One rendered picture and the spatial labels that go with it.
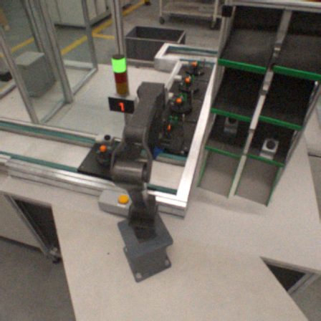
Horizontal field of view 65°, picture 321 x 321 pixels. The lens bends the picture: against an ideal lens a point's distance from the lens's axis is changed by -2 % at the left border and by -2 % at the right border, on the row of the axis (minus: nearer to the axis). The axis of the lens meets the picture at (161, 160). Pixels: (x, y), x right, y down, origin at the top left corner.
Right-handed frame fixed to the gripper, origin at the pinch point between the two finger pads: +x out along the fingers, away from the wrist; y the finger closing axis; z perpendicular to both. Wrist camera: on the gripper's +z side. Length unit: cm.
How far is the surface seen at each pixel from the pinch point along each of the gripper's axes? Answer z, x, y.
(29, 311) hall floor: -40, 124, 75
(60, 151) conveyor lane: 20, 33, 59
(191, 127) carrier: 52, 28, -5
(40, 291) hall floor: -28, 125, 75
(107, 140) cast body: 17.6, 16.5, 27.8
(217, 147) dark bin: 13.5, 5.3, -19.9
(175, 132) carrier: 43, 26, 3
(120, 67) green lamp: 29.3, -12.8, 22.4
